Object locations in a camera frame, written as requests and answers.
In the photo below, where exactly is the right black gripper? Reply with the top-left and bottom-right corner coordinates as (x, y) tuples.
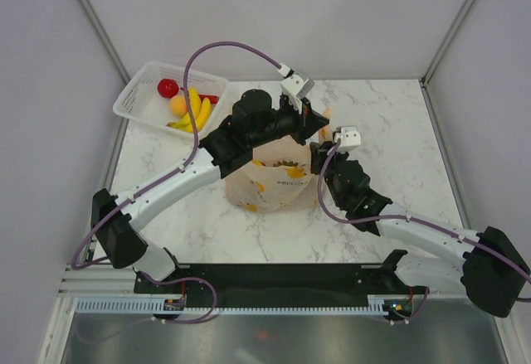
(309, 141), (349, 208)

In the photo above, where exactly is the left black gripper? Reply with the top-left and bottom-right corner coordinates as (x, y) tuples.
(250, 96), (329, 148)

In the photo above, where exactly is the peach banana-print plastic bag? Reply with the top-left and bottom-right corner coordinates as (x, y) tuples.
(223, 106), (335, 214)

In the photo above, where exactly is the fake orange pineapple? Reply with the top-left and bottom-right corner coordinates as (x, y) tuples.
(272, 160), (300, 167)

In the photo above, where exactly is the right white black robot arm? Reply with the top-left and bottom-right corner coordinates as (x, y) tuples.
(310, 142), (530, 318)

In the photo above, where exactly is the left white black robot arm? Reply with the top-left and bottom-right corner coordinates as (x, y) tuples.
(91, 89), (329, 293)

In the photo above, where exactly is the fake red chili pepper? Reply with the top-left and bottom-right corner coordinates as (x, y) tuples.
(198, 95), (219, 104)

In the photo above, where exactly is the fake yellow banana bunch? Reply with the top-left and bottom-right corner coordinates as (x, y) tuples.
(166, 87), (212, 133)

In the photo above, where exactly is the fake orange fruit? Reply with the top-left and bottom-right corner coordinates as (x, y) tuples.
(169, 95), (188, 119)

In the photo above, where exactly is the white plastic fruit basket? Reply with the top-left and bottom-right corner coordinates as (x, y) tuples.
(113, 61), (238, 141)

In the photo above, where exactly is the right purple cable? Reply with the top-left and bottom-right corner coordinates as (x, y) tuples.
(317, 138), (531, 286)

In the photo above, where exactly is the purple cable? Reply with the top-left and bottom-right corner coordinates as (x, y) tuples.
(317, 138), (531, 286)
(70, 40), (287, 269)

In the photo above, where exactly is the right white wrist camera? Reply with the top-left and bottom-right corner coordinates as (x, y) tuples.
(333, 126), (362, 153)

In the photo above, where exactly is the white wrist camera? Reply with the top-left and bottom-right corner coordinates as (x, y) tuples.
(333, 126), (362, 153)
(278, 63), (314, 114)

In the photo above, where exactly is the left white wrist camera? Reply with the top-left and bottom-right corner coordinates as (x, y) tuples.
(278, 63), (314, 114)

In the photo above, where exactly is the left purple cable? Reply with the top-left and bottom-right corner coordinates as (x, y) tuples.
(70, 40), (287, 269)

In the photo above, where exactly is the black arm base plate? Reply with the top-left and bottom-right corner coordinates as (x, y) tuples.
(132, 262), (431, 309)

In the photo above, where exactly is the aluminium frame rail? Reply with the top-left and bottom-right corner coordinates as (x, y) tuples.
(60, 257), (467, 297)

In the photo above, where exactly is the white slotted cable duct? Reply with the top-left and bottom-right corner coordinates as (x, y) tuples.
(75, 297), (388, 316)

